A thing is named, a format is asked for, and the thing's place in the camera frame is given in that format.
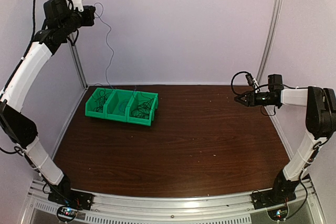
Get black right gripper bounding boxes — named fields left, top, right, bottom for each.
left=235, top=90, right=275, bottom=106

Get blue and brown cables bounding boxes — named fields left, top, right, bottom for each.
left=93, top=2, right=139, bottom=112

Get dark blue pulled cable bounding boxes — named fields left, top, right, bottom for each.
left=90, top=89, right=112, bottom=113

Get brown pulled cable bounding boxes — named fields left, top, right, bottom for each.
left=131, top=92, right=155, bottom=120
left=132, top=92, right=157, bottom=119

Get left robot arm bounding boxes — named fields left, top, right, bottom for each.
left=1, top=0, right=96, bottom=205

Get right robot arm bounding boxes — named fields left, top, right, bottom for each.
left=234, top=71, right=335, bottom=204

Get green plastic bin left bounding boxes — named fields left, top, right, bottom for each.
left=85, top=88, right=113, bottom=119

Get green plastic bin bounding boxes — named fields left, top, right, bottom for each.
left=85, top=88, right=113, bottom=119
left=103, top=89, right=133, bottom=122
left=127, top=91, right=159, bottom=126

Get green plastic bin middle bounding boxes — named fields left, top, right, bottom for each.
left=103, top=89, right=133, bottom=122

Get green plastic bin right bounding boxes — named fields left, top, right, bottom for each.
left=127, top=91, right=159, bottom=126

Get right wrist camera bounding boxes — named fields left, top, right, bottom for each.
left=245, top=73, right=259, bottom=89

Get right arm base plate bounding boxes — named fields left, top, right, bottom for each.
left=250, top=189, right=297, bottom=210

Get aluminium front rail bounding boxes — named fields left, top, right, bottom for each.
left=18, top=179, right=327, bottom=223

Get right aluminium frame post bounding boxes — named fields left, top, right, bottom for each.
left=256, top=0, right=284, bottom=84

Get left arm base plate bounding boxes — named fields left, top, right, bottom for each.
left=48, top=190, right=93, bottom=210

